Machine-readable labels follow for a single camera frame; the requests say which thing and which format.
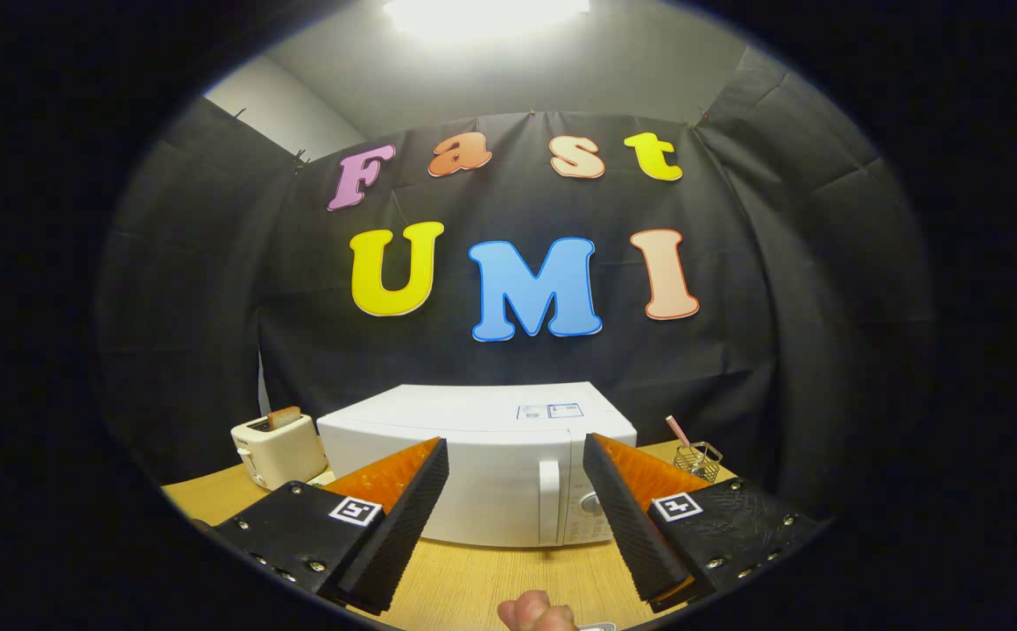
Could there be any white microwave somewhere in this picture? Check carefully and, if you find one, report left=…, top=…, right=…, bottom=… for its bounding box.
left=316, top=382, right=639, bottom=549

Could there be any cream toaster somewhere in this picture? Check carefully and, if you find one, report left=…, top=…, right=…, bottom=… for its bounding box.
left=230, top=408, right=329, bottom=492

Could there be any metal wire mesh holder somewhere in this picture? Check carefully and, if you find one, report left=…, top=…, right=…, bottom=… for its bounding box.
left=673, top=441, right=724, bottom=485

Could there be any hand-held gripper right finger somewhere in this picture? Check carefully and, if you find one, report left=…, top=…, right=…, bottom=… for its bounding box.
left=581, top=430, right=826, bottom=615

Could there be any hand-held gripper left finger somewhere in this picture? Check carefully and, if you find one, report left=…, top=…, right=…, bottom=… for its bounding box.
left=208, top=436, right=451, bottom=616

